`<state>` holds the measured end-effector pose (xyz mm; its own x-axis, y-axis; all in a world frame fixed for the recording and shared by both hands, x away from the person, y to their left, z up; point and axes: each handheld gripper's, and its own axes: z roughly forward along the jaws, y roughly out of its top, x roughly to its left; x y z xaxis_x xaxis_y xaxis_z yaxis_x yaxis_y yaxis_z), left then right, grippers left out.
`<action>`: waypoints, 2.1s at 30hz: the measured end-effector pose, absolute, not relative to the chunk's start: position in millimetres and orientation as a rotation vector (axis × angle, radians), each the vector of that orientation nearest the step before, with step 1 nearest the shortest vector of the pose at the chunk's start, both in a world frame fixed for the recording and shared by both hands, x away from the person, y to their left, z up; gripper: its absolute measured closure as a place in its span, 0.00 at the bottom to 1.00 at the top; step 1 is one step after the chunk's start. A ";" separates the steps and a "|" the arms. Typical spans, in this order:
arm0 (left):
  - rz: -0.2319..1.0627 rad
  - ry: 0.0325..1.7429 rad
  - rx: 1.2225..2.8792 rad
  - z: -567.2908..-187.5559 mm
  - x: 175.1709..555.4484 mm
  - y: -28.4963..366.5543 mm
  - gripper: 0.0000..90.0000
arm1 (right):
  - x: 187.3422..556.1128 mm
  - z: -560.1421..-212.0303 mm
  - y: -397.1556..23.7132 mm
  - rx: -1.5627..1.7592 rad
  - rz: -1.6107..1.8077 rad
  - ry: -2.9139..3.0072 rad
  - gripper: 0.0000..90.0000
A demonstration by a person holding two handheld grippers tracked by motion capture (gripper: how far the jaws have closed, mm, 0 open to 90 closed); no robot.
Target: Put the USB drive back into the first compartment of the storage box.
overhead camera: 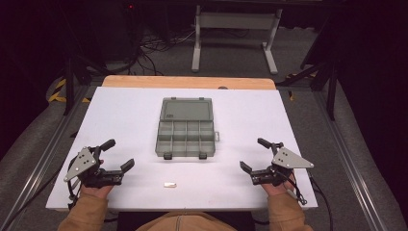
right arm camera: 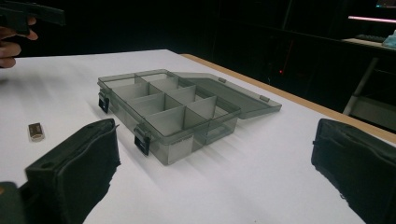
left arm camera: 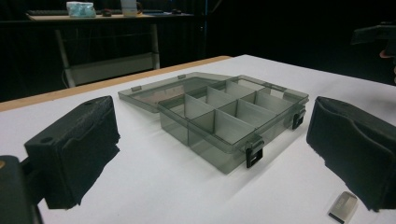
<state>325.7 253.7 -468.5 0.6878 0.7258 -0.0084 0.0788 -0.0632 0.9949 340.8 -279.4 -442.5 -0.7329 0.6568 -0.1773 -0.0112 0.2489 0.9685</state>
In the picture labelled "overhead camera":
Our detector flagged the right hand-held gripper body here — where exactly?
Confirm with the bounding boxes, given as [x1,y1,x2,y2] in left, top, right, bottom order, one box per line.
[250,141,315,188]

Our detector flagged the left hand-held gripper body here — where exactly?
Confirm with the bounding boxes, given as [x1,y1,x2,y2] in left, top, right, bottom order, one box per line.
[64,145,125,189]

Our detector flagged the person's right hand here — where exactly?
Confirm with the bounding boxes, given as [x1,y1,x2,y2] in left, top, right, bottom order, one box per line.
[260,172,296,197]

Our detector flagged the person's left hand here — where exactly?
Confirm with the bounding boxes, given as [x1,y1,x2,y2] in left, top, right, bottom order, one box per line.
[79,158,115,200]

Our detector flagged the white table board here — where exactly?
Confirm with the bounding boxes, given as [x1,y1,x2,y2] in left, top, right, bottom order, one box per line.
[45,86,319,212]

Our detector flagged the grey plastic compartment box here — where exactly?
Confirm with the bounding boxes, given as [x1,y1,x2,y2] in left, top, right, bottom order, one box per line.
[155,96,221,161]

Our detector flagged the yellow black floor tape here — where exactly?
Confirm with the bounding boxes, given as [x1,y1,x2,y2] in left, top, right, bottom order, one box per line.
[47,78,91,104]

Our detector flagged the person's tan torso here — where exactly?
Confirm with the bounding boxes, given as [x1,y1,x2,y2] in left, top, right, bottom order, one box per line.
[136,211,238,231]

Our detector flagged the black tripod stand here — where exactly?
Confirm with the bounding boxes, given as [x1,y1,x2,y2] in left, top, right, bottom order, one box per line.
[276,13,341,122]
[57,3,112,116]

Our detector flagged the wooden table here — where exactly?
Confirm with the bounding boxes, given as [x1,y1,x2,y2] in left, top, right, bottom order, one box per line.
[101,74,277,90]

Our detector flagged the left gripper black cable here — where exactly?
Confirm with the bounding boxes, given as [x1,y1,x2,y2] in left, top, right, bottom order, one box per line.
[66,155,83,210]

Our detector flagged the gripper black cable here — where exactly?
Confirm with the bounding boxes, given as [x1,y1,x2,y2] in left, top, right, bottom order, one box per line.
[66,155,83,210]
[276,169,335,231]

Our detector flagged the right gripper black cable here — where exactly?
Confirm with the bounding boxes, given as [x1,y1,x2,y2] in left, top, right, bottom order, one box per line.
[276,169,335,231]

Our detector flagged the aluminium floor rail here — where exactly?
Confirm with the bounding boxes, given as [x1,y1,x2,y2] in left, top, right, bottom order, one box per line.
[0,86,91,231]
[313,90,390,231]

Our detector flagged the black floor cables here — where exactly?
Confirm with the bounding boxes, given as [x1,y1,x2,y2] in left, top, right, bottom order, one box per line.
[109,27,251,77]

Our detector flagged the white metal stand frame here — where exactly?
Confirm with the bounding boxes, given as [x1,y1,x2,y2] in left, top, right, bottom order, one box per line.
[191,4,284,76]

